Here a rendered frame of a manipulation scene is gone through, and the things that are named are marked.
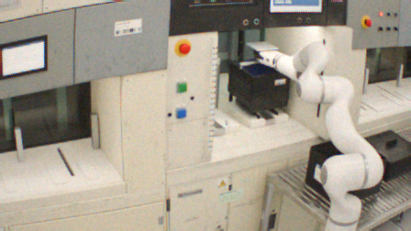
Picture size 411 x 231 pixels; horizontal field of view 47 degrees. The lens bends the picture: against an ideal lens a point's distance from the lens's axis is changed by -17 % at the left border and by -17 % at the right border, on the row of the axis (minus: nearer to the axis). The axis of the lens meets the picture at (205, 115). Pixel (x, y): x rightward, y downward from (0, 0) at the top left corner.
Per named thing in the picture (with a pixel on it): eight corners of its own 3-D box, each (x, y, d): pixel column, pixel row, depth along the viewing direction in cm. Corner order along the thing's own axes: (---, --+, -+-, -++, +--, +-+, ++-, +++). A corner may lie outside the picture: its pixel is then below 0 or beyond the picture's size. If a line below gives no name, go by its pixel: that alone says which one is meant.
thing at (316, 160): (303, 181, 231) (308, 146, 224) (347, 167, 243) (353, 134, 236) (338, 209, 209) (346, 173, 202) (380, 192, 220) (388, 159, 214)
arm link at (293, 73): (288, 50, 238) (273, 62, 236) (305, 60, 227) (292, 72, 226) (294, 64, 243) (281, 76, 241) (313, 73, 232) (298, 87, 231)
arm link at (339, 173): (362, 223, 166) (378, 162, 157) (316, 231, 164) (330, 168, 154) (352, 205, 177) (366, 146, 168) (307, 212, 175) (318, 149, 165)
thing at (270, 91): (246, 122, 252) (252, 56, 238) (223, 103, 268) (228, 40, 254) (288, 113, 263) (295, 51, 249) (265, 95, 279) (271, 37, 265)
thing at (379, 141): (386, 182, 228) (392, 158, 223) (352, 157, 252) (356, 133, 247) (419, 167, 241) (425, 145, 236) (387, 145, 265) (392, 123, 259)
